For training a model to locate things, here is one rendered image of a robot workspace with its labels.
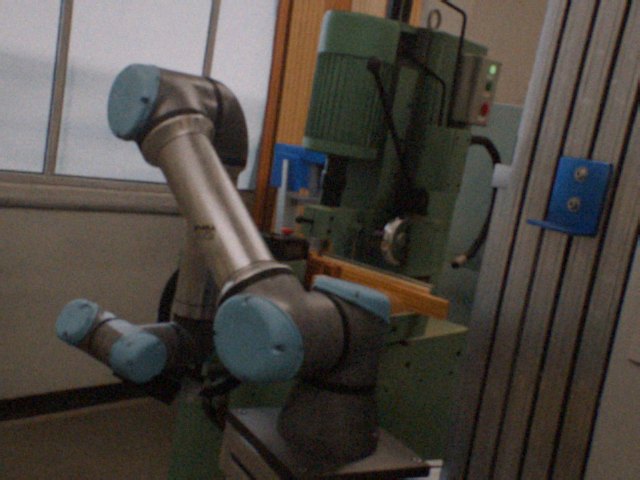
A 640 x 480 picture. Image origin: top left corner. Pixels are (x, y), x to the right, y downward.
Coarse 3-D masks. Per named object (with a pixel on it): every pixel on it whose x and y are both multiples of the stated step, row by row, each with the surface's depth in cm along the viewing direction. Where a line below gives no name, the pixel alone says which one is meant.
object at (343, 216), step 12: (312, 216) 190; (324, 216) 187; (336, 216) 190; (348, 216) 194; (360, 216) 198; (312, 228) 190; (324, 228) 188; (336, 228) 191; (348, 228) 195; (324, 240) 193
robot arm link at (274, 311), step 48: (144, 96) 118; (192, 96) 123; (144, 144) 120; (192, 144) 119; (192, 192) 115; (240, 240) 111; (240, 288) 107; (288, 288) 107; (240, 336) 104; (288, 336) 102; (336, 336) 109
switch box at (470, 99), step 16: (464, 64) 201; (480, 64) 198; (496, 64) 203; (464, 80) 201; (480, 80) 199; (496, 80) 205; (464, 96) 201; (480, 96) 201; (464, 112) 201; (480, 112) 203
